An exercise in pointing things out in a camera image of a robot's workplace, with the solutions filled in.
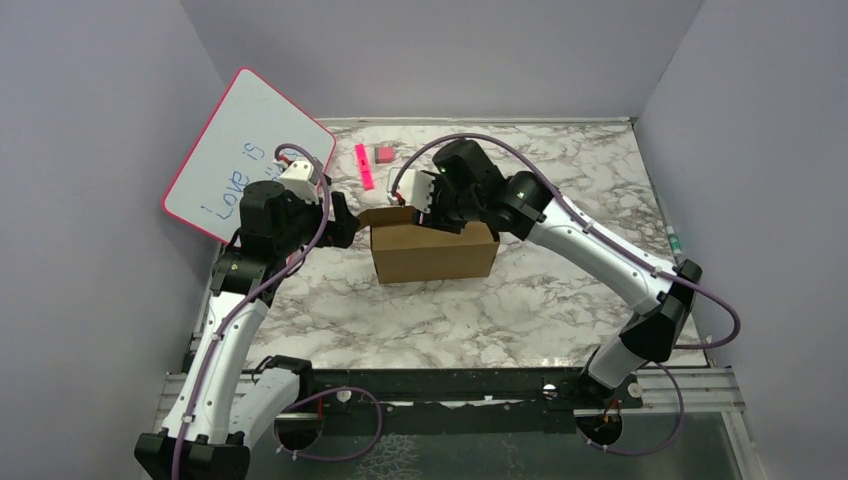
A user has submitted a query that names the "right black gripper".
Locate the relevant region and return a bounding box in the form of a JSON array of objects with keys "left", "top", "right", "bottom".
[{"left": 410, "top": 171, "right": 481, "bottom": 235}]

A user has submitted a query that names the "brown cardboard box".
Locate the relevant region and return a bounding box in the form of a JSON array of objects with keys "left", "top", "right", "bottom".
[{"left": 358, "top": 207, "right": 500, "bottom": 284}]

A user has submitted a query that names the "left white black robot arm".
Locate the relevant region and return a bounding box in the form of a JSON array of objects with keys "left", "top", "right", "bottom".
[{"left": 134, "top": 180, "right": 359, "bottom": 479}]

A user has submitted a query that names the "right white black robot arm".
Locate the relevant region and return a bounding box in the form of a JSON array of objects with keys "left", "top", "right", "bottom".
[{"left": 388, "top": 134, "right": 702, "bottom": 407}]

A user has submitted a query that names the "pink marker pen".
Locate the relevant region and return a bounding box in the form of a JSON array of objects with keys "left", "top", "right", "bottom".
[{"left": 354, "top": 143, "right": 375, "bottom": 191}]

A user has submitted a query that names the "pink eraser block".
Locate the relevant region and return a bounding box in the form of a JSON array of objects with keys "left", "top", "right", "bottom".
[{"left": 374, "top": 146, "right": 396, "bottom": 165}]

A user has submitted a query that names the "pink framed whiteboard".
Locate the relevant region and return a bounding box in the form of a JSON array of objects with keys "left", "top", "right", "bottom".
[{"left": 161, "top": 68, "right": 336, "bottom": 243}]

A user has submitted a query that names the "green capped marker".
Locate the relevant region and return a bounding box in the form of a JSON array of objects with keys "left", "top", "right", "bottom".
[{"left": 666, "top": 225, "right": 682, "bottom": 256}]

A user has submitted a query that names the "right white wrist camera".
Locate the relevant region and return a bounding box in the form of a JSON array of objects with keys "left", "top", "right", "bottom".
[{"left": 386, "top": 167, "right": 437, "bottom": 214}]

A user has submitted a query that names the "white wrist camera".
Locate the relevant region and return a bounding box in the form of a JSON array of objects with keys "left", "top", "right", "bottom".
[
  {"left": 386, "top": 167, "right": 437, "bottom": 214},
  {"left": 277, "top": 159, "right": 323, "bottom": 205}
]

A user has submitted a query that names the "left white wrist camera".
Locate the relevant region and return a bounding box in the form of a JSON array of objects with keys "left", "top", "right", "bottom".
[{"left": 277, "top": 159, "right": 323, "bottom": 205}]

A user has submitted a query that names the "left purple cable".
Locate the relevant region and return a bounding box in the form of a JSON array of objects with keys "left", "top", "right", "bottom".
[{"left": 170, "top": 142, "right": 384, "bottom": 480}]

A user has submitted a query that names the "purple cable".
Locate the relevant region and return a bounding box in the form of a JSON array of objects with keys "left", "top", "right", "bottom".
[
  {"left": 390, "top": 132, "right": 742, "bottom": 458},
  {"left": 170, "top": 142, "right": 384, "bottom": 480}
]

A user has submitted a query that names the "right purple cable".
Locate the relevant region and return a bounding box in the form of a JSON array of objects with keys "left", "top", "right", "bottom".
[{"left": 390, "top": 132, "right": 742, "bottom": 458}]

